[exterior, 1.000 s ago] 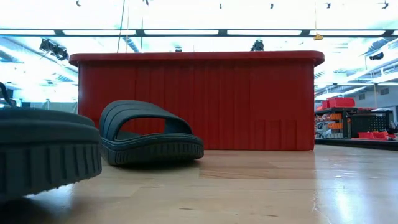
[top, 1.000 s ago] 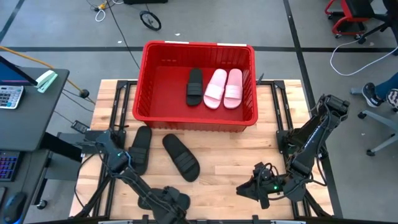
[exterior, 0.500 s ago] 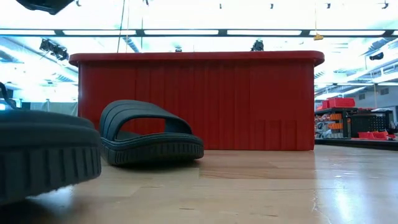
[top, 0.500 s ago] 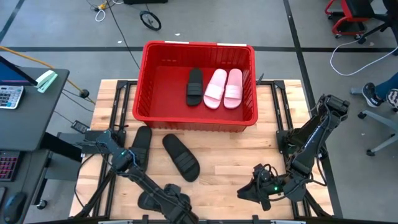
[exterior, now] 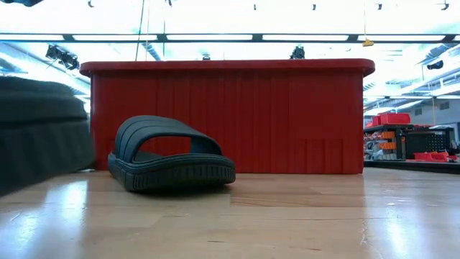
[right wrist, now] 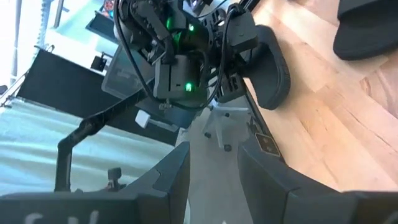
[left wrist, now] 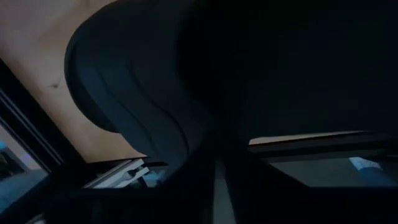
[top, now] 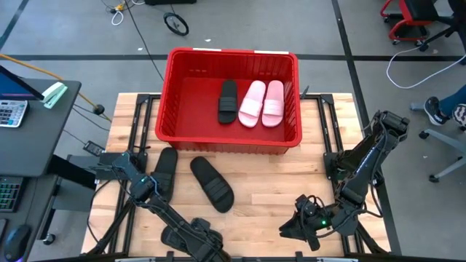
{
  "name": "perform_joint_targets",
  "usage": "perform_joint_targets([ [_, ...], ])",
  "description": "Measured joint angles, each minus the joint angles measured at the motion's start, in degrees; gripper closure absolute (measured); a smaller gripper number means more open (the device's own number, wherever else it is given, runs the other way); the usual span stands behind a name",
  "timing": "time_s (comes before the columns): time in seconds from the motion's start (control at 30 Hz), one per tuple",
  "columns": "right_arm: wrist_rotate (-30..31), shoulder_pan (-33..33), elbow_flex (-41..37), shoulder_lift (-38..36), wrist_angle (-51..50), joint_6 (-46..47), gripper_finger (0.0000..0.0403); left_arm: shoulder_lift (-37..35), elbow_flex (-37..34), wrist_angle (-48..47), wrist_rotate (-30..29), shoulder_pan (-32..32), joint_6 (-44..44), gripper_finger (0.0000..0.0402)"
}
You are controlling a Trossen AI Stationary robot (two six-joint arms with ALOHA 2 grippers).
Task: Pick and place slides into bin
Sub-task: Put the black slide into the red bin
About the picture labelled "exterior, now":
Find black shelf with orange bins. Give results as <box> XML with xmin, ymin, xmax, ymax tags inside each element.
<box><xmin>363</xmin><ymin>124</ymin><xmax>414</xmax><ymax>162</ymax></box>

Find dark grey rubber slide sandal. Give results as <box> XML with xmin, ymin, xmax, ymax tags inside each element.
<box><xmin>107</xmin><ymin>114</ymin><xmax>237</xmax><ymax>192</ymax></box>
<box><xmin>0</xmin><ymin>76</ymin><xmax>96</xmax><ymax>197</ymax></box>

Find thin hanging cord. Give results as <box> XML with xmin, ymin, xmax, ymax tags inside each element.
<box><xmin>134</xmin><ymin>0</ymin><xmax>145</xmax><ymax>62</ymax></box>

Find black overhead camera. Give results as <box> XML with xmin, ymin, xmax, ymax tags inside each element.
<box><xmin>290</xmin><ymin>45</ymin><xmax>306</xmax><ymax>60</ymax></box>

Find flat red tray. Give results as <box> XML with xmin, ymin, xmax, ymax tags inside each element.
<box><xmin>413</xmin><ymin>150</ymin><xmax>450</xmax><ymax>162</ymax></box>

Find yellow hanging power plug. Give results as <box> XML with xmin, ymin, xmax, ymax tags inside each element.
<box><xmin>362</xmin><ymin>0</ymin><xmax>375</xmax><ymax>47</ymax></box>

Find black overhead frame beam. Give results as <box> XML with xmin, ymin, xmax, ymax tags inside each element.
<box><xmin>0</xmin><ymin>32</ymin><xmax>460</xmax><ymax>44</ymax></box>

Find black ceiling light cluster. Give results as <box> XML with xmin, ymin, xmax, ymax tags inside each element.
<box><xmin>45</xmin><ymin>44</ymin><xmax>81</xmax><ymax>71</ymax></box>

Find red storage bin on shelf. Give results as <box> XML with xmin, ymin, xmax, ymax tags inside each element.
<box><xmin>379</xmin><ymin>112</ymin><xmax>411</xmax><ymax>125</ymax></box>

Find large red plastic bin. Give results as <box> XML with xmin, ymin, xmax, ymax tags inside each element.
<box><xmin>79</xmin><ymin>58</ymin><xmax>376</xmax><ymax>176</ymax></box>

